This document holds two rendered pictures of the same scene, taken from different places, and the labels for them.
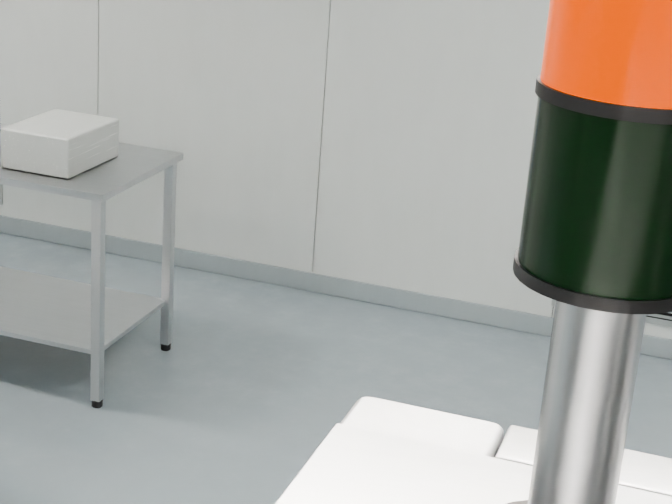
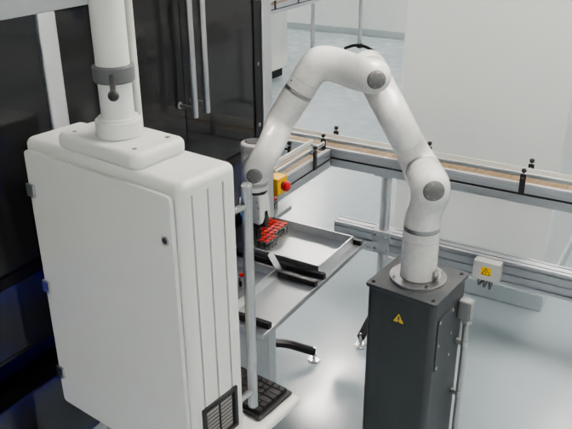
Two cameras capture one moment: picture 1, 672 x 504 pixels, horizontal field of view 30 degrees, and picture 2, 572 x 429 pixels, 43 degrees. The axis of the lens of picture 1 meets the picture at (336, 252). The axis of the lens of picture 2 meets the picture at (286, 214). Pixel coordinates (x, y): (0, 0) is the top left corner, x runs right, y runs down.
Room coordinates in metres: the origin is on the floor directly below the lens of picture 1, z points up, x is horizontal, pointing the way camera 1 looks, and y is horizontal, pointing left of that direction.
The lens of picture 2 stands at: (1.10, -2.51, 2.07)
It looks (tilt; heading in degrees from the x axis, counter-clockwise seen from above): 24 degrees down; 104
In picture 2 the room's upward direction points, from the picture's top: straight up
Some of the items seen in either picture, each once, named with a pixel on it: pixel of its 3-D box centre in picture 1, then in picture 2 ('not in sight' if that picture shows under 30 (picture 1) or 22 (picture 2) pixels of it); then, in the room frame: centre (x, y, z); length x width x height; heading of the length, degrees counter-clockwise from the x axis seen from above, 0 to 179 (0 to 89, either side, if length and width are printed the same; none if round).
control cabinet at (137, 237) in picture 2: not in sight; (138, 293); (0.41, -1.16, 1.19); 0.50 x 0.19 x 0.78; 156
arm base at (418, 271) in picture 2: not in sight; (420, 253); (1.03, -0.34, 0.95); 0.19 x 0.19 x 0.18
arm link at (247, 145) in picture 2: not in sight; (254, 161); (0.51, -0.48, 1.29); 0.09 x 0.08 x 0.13; 105
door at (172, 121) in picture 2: not in sight; (130, 106); (0.22, -0.71, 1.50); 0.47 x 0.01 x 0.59; 73
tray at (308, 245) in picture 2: not in sight; (294, 243); (0.58, -0.26, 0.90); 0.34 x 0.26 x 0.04; 162
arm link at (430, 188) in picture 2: not in sight; (426, 197); (1.04, -0.37, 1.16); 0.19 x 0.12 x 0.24; 105
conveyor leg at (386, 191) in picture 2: not in sight; (383, 245); (0.82, 0.67, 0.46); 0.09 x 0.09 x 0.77; 73
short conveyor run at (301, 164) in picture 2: not in sight; (282, 172); (0.39, 0.36, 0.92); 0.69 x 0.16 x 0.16; 73
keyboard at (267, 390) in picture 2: not in sight; (220, 376); (0.53, -0.95, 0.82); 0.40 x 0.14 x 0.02; 156
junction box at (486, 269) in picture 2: not in sight; (487, 269); (1.30, 0.45, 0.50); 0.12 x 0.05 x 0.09; 163
